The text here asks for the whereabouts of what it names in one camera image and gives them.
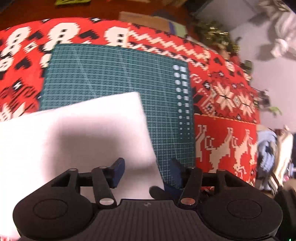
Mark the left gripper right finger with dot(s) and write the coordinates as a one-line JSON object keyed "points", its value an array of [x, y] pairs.
{"points": [[191, 185]]}

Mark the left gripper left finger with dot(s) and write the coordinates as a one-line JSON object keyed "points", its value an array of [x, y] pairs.
{"points": [[102, 179]]}

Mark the white cloth garment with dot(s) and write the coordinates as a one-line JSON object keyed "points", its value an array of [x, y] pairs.
{"points": [[37, 147]]}

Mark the pile of folded clothes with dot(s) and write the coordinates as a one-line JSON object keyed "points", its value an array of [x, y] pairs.
{"points": [[274, 148]]}

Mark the red patterned knit blanket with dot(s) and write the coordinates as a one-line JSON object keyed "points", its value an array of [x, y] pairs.
{"points": [[225, 112]]}

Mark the green cutting mat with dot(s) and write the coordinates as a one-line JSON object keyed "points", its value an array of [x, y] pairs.
{"points": [[79, 72]]}

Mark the green plant decoration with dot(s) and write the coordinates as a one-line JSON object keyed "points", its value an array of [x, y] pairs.
{"points": [[213, 34]]}

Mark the cardboard box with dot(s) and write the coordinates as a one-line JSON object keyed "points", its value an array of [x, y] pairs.
{"points": [[155, 22]]}

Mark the hanging white garment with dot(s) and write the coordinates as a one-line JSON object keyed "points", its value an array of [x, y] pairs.
{"points": [[284, 19]]}

